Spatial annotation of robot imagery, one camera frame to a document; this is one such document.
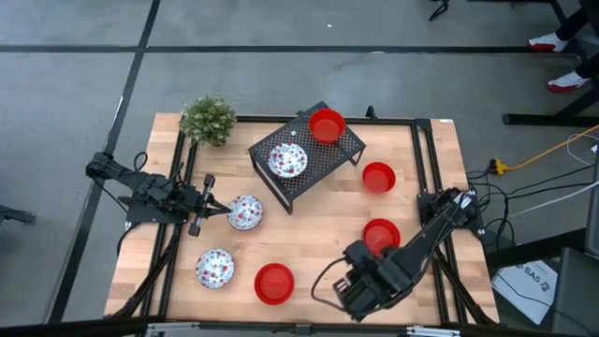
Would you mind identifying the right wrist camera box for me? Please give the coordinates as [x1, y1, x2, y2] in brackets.
[332, 277, 359, 303]

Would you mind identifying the silver metal bracket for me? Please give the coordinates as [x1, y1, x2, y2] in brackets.
[145, 321, 201, 336]
[405, 326, 462, 337]

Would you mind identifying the yellow cable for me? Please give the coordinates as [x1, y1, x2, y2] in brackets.
[506, 124, 599, 170]

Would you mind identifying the thick white cable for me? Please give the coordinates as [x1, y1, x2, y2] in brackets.
[507, 180, 599, 219]

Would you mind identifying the thin white cable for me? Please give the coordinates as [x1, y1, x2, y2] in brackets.
[565, 132, 599, 167]

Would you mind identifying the green potted plant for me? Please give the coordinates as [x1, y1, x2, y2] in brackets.
[179, 95, 239, 148]

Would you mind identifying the person's leg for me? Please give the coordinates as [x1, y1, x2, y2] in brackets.
[574, 51, 599, 80]
[554, 7, 591, 41]

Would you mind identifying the black hooked stand part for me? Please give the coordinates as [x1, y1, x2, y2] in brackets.
[429, 0, 451, 22]

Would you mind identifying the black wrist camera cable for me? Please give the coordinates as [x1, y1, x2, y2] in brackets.
[310, 256, 351, 311]

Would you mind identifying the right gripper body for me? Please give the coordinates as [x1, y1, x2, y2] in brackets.
[348, 269, 403, 322]

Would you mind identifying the dark grey cabinet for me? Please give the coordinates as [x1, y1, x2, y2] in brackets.
[550, 246, 599, 337]

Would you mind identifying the black stand foot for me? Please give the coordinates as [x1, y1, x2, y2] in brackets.
[0, 203, 37, 226]

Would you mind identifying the white printed sheet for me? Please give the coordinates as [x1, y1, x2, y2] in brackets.
[490, 259, 559, 327]

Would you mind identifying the floral print mini bowl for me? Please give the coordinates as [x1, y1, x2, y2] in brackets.
[268, 142, 309, 180]
[226, 194, 264, 231]
[195, 247, 236, 289]

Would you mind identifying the person's foot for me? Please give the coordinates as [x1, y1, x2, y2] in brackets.
[527, 31, 570, 52]
[546, 69, 592, 94]

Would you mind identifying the black desk beam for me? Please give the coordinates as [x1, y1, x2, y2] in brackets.
[485, 227, 589, 269]

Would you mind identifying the black aluminium table frame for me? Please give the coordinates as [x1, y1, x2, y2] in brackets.
[103, 113, 501, 337]

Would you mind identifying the red plastic mini bowl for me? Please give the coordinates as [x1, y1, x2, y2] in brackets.
[307, 108, 346, 145]
[361, 161, 397, 195]
[362, 217, 402, 257]
[254, 262, 296, 306]

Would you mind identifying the black desk leg bar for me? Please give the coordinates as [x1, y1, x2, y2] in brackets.
[548, 0, 579, 42]

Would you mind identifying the black desk base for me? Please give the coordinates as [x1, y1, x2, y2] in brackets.
[502, 87, 599, 128]

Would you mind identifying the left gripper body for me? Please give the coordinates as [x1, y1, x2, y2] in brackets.
[180, 173, 216, 237]

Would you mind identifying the black perforated metal shelf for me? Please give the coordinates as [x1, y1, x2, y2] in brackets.
[247, 100, 368, 215]

